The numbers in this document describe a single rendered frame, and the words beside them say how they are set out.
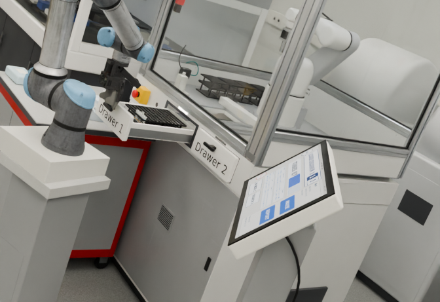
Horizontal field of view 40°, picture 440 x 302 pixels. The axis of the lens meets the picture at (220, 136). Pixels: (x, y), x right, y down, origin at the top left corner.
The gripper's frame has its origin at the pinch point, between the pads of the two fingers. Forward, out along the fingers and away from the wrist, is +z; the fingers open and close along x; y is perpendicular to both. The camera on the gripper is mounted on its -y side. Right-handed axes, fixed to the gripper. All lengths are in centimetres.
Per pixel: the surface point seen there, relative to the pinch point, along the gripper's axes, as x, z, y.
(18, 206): 30, 30, 41
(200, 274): 49, 50, -35
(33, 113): -19.7, 14.3, 23.1
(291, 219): 120, -19, 10
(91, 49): -80, -3, -24
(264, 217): 111, -14, 9
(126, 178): -11.2, 37.9, -24.9
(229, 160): 43, 1, -33
